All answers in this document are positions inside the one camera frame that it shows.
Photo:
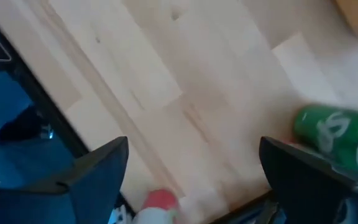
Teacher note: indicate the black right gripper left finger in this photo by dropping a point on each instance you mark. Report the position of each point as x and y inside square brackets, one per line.
[57, 202]

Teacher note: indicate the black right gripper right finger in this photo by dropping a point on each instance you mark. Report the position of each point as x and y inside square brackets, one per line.
[315, 193]

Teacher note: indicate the green Sprite soda can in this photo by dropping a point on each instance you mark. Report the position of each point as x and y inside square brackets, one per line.
[331, 133]

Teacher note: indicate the white pink Spindrift can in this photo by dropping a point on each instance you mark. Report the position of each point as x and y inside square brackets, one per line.
[158, 205]

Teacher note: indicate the black aluminium table frame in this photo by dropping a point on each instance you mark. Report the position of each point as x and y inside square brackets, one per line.
[68, 133]

